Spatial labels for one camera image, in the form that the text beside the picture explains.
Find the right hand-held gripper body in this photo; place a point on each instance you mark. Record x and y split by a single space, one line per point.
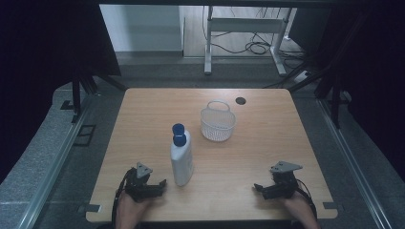
285 187

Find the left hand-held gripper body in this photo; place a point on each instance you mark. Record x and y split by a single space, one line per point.
140 187

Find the white bottle with blue pump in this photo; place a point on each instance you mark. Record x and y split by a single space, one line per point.
182 159

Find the clear plastic basket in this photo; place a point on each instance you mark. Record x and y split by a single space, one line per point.
218 124

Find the person's right hand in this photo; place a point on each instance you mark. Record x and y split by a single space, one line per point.
296 205

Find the person's left hand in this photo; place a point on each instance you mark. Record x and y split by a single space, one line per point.
130 206

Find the dark round table grommet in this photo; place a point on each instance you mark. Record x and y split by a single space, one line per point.
240 100

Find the black metal stand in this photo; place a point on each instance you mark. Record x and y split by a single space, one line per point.
335 101
76 95

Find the white power strip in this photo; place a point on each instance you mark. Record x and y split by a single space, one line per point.
302 76

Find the dark curtain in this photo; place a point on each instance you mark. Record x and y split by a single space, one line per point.
47 47
375 79

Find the aluminium rail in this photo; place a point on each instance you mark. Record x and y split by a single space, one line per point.
353 165
54 171

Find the white metal desk frame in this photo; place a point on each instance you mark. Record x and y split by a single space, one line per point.
245 24

